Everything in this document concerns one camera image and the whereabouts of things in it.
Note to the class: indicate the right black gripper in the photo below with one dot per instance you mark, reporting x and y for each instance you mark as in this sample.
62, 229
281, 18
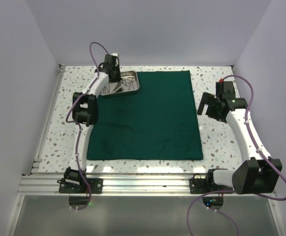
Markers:
209, 99

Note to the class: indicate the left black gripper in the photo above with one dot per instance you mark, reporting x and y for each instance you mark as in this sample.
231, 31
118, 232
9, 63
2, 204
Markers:
118, 78

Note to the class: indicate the stainless steel instrument tray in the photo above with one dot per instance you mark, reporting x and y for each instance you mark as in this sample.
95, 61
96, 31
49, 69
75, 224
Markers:
124, 74

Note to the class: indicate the dark green surgical cloth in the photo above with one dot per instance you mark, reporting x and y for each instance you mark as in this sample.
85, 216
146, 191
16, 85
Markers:
157, 122

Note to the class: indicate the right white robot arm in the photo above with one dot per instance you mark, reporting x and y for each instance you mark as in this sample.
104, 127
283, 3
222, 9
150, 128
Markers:
255, 175

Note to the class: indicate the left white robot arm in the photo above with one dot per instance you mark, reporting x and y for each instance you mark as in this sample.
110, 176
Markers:
84, 114

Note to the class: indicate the steel surgical scissors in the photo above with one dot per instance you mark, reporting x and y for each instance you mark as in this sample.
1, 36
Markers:
125, 84

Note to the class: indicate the steel forceps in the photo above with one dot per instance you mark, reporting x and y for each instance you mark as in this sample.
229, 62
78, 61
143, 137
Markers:
107, 90

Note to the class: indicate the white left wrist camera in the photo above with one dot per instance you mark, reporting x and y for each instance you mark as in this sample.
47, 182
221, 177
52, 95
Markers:
116, 56

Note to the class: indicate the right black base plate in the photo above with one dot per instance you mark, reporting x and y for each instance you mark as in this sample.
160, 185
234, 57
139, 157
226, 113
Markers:
202, 183

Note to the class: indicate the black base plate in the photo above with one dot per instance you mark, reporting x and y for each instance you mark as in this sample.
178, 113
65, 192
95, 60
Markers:
202, 183
96, 185

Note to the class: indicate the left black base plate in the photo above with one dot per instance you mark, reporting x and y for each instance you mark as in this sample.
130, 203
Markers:
96, 185

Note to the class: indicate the aluminium rail frame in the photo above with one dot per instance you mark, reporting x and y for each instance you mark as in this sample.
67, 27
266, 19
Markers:
139, 198

